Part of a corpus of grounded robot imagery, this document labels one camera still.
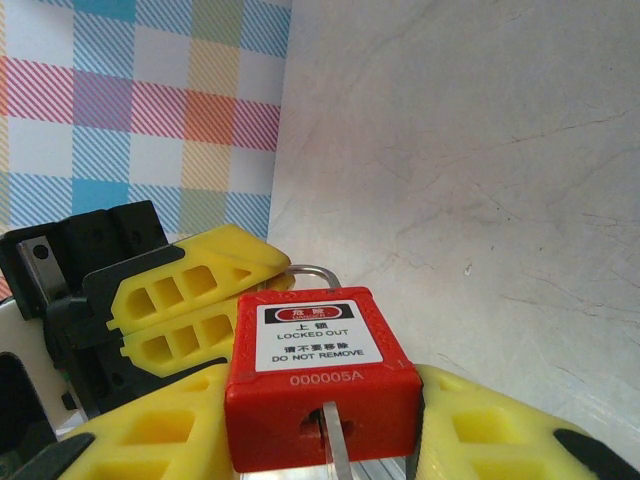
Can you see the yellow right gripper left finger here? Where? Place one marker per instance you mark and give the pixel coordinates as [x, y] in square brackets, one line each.
[150, 450]

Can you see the red safety padlock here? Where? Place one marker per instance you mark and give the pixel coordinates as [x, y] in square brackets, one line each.
[270, 410]

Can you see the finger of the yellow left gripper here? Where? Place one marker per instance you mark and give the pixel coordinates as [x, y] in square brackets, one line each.
[225, 250]
[150, 362]

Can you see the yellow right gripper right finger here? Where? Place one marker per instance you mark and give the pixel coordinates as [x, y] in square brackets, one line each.
[500, 450]

